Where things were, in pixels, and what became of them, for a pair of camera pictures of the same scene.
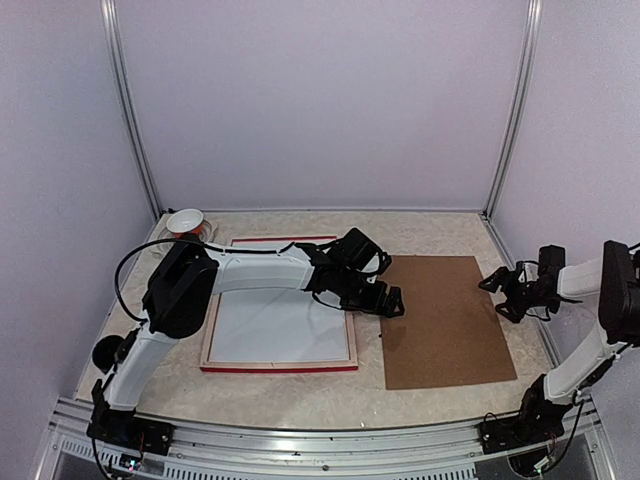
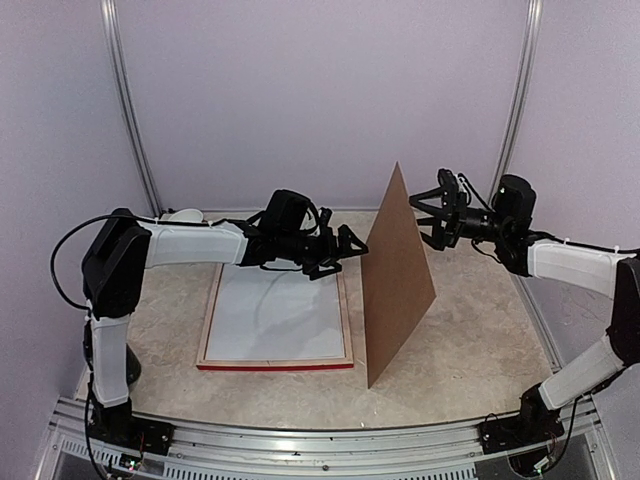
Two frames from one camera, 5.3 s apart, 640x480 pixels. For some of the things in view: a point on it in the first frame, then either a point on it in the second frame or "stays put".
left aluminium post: [109, 8] stays put
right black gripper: [515, 313] to [457, 206]
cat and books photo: [275, 324] stays put
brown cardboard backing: [448, 332] to [396, 279]
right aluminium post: [517, 128] stays put
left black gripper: [376, 305] to [344, 250]
